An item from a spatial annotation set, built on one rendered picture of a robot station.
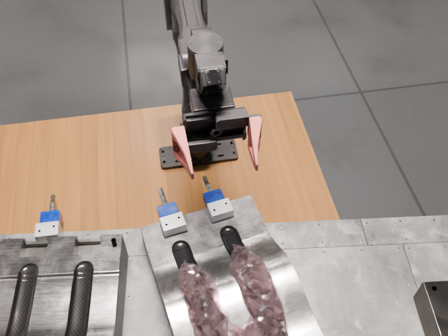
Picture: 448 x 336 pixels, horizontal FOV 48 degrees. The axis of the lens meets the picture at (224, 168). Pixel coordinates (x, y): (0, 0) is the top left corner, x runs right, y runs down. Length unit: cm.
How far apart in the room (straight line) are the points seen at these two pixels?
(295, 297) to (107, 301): 36
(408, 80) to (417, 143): 47
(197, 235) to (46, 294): 32
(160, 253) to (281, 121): 54
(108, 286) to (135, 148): 45
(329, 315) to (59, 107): 197
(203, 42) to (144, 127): 62
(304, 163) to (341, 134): 123
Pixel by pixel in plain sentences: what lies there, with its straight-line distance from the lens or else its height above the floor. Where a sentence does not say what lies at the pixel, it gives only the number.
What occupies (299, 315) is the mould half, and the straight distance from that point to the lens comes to 99.
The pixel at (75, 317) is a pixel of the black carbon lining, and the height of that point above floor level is 88.
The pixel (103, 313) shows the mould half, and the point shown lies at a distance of 100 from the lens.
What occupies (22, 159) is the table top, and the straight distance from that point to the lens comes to 139.
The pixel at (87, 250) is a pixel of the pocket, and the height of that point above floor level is 86.
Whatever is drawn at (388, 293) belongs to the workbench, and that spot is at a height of 80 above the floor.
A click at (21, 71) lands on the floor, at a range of 301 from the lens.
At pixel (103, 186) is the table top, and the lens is 127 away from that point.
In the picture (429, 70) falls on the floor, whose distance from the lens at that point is 303.
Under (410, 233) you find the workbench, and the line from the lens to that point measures 123.
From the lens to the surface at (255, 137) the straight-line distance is 76.
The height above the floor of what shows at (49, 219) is 84.
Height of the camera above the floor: 178
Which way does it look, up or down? 50 degrees down
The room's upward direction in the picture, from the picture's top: straight up
